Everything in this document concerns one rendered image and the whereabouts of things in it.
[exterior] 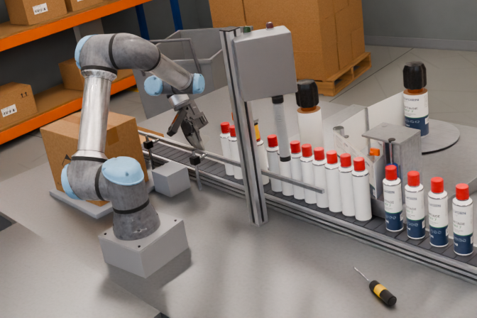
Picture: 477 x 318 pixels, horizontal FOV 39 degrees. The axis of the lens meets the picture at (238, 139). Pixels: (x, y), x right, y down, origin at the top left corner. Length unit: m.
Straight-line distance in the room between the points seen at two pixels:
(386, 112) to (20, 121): 4.02
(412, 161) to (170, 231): 0.77
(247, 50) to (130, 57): 0.40
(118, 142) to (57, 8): 3.77
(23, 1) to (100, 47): 3.89
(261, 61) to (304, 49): 3.74
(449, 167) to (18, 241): 1.53
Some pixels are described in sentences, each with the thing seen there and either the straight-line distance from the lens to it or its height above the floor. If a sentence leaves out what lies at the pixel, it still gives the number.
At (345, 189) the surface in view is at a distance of 2.11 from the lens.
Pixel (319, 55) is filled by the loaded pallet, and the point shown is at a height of 0.36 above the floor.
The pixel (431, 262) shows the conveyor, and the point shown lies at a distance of 1.99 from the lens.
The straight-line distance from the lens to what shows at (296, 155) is 2.21.
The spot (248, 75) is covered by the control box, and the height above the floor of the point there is 1.37.
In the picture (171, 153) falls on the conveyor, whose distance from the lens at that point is 2.81.
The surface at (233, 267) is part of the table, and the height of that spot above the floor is 0.83.
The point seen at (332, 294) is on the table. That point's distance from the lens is 1.92.
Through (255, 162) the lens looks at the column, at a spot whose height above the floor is 1.06.
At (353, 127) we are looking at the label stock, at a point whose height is 1.02.
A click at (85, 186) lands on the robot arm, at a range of 2.13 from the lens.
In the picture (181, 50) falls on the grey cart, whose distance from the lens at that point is 5.34.
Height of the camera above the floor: 1.96
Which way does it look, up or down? 22 degrees down
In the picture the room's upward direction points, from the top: 9 degrees counter-clockwise
